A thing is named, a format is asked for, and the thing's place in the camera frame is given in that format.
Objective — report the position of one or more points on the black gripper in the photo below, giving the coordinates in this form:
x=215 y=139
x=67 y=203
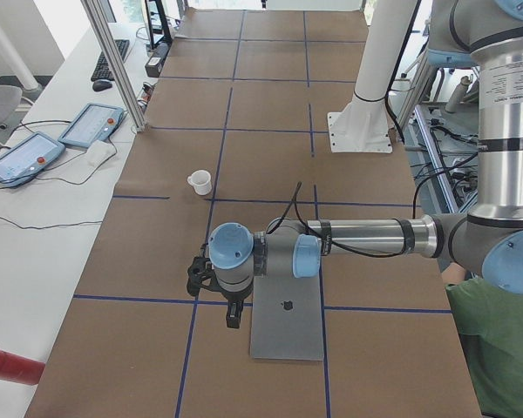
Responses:
x=233 y=295

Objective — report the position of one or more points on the white plastic cup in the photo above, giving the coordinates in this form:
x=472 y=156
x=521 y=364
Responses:
x=201 y=182

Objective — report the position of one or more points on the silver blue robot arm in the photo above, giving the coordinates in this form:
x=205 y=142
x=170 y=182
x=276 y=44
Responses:
x=487 y=240

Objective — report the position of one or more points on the white crumpled cloth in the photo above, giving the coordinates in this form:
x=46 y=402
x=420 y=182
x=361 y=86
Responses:
x=98 y=153

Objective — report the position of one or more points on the far blue teach pendant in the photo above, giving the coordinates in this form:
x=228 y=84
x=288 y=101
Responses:
x=96 y=122

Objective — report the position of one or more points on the blue teach pendant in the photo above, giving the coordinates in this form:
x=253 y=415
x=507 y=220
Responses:
x=96 y=122
x=23 y=162

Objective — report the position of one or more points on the red cylinder bottle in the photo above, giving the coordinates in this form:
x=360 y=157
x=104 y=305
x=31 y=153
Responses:
x=19 y=369

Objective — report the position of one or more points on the black box device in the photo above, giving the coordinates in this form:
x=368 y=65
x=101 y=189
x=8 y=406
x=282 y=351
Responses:
x=155 y=63

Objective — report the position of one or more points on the near blue teach pendant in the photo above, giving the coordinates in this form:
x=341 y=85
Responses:
x=23 y=162

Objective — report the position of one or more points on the black computer mouse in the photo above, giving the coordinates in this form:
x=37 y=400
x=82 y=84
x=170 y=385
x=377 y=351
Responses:
x=101 y=85

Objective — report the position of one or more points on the person in green shirt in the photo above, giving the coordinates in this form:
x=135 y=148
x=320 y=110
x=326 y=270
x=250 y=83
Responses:
x=489 y=321

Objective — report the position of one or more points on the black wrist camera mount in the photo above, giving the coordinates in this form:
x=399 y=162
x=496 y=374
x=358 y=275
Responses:
x=201 y=275

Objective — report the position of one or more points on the white pedestal column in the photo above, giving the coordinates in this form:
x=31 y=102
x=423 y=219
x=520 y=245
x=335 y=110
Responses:
x=362 y=126

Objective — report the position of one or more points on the aluminium frame post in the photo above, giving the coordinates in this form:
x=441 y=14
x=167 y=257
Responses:
x=100 y=26

